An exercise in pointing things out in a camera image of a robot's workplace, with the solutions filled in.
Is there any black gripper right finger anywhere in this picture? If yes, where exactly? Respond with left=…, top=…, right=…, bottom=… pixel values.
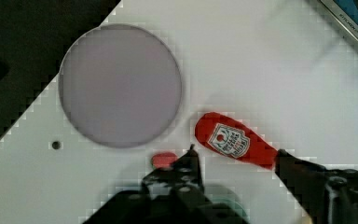
left=275, top=149, right=358, bottom=224

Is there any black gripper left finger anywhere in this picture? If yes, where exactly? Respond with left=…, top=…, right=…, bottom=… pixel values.
left=141, top=144, right=204, bottom=199

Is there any red ketchup bottle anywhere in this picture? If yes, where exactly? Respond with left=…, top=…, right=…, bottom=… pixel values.
left=195, top=112, right=278, bottom=170

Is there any small red toy fruit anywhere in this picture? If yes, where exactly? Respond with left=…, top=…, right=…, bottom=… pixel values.
left=151, top=152, right=178, bottom=169

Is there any green cup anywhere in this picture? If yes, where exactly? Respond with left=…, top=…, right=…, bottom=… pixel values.
left=197, top=184, right=250, bottom=224

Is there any grey round plate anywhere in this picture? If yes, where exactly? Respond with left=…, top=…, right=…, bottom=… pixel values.
left=59, top=24, right=183, bottom=148

